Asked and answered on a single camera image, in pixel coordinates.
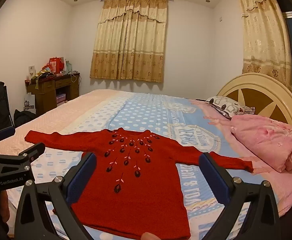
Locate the narrow beige patterned curtain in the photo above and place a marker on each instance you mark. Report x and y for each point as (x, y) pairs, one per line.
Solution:
(263, 30)

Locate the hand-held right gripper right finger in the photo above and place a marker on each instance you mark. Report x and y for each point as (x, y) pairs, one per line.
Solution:
(214, 178)

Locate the white card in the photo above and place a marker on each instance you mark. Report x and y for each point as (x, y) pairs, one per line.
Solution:
(32, 71)

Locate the dotted pink blue bedsheet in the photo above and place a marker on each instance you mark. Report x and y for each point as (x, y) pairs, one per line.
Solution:
(141, 112)

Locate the patterned grey white pillow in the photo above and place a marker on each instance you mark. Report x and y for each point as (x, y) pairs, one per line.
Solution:
(226, 106)

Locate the white paper bag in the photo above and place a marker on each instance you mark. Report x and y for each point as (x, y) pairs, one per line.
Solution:
(29, 106)

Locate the teal gift bag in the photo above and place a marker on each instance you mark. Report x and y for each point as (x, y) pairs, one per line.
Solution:
(69, 67)

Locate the pink pillow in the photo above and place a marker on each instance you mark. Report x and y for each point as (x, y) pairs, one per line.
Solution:
(263, 142)

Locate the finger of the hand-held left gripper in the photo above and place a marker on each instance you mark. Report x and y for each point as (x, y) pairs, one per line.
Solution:
(28, 152)
(4, 131)

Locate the brown wooden desk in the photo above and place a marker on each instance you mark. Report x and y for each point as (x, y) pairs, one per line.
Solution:
(46, 90)

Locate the cream brown bed headboard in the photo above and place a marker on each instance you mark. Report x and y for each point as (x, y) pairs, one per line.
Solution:
(261, 83)

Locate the wide beige patterned curtain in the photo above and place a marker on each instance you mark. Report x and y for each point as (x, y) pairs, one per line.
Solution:
(128, 42)

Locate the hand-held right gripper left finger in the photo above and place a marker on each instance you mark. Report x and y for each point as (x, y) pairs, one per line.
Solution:
(83, 178)

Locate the red embroidered knit sweater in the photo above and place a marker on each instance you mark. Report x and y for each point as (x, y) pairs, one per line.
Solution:
(158, 195)

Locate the pink storage box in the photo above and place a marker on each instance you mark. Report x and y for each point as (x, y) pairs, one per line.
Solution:
(61, 99)

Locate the pile of clothes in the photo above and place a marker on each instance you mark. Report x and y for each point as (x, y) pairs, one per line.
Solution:
(44, 75)

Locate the black bag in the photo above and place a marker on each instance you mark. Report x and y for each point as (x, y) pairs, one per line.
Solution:
(24, 118)

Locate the red gift bag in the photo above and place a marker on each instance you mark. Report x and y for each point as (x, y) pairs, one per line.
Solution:
(56, 65)

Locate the person's right hand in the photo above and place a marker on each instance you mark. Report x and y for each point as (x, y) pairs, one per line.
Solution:
(149, 237)

